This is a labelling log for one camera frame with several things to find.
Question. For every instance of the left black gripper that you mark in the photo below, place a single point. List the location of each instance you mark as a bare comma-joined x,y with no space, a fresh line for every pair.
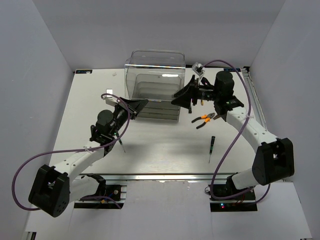
135,106

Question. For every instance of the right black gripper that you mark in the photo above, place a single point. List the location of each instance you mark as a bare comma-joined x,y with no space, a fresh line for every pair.
191,92

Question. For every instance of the clear hinged cabinet lid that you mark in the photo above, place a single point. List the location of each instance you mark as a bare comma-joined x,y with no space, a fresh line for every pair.
152,70

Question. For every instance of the clear plastic drawer cabinet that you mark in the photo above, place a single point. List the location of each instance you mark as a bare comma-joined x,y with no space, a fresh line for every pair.
156,100

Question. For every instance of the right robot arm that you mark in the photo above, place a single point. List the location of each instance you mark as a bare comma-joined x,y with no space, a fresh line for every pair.
274,156

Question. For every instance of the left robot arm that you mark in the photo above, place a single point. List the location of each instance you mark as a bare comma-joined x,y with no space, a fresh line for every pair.
55,186

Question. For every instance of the right blue label sticker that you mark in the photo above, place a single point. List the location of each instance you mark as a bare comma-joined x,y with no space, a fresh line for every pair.
232,70

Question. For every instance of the blue label sticker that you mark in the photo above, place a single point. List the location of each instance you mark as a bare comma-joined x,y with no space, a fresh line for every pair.
83,71
232,70

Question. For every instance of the left blue label sticker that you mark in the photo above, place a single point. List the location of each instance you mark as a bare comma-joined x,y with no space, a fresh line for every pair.
83,71

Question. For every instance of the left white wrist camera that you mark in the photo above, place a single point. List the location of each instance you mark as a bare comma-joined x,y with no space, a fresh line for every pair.
109,97

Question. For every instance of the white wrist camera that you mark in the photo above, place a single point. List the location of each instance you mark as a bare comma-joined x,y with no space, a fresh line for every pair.
198,69
109,97

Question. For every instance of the orange handled pliers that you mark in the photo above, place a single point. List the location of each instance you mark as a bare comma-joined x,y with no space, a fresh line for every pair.
204,118

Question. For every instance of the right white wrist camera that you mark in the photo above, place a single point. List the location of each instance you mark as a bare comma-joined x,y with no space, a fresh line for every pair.
198,69

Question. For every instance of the yellow handled small pliers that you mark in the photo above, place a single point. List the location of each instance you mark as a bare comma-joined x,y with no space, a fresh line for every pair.
218,116

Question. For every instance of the right aluminium rail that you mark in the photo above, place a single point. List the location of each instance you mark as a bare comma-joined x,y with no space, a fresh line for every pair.
257,109

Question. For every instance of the aluminium rail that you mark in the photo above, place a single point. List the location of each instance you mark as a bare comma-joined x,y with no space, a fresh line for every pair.
158,177
257,109

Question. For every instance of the front aluminium rail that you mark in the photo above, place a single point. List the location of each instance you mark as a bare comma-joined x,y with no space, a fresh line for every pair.
158,177

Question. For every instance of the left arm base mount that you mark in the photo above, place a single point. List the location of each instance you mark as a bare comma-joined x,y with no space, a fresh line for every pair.
113,197

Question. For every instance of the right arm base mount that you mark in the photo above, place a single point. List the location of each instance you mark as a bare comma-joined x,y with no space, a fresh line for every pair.
242,203

